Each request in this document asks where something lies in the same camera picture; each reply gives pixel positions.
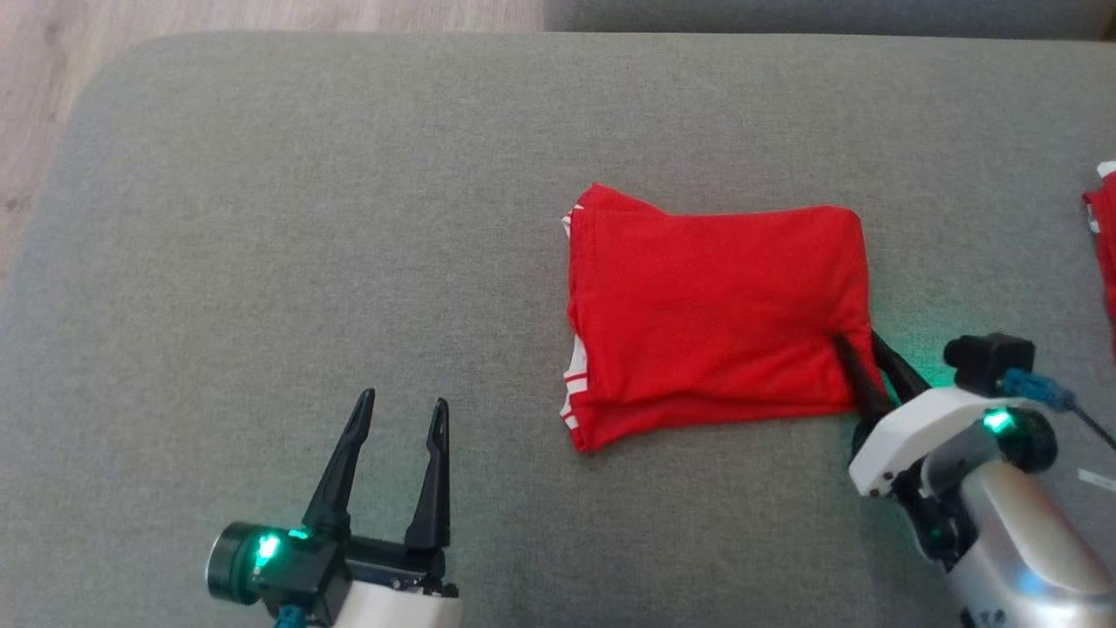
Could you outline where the red and white garment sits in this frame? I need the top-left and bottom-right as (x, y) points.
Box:
(1083, 160), (1116, 358)
(561, 182), (875, 454)

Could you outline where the right camera cable blue plug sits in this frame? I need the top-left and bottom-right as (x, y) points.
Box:
(1001, 367), (1116, 451)

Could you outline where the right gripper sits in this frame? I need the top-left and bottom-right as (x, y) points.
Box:
(831, 331), (1059, 565)

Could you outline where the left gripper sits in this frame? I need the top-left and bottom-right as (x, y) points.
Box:
(206, 389), (464, 628)

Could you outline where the large grey sofa chaise cushion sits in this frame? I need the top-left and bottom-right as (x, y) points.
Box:
(0, 33), (1116, 628)

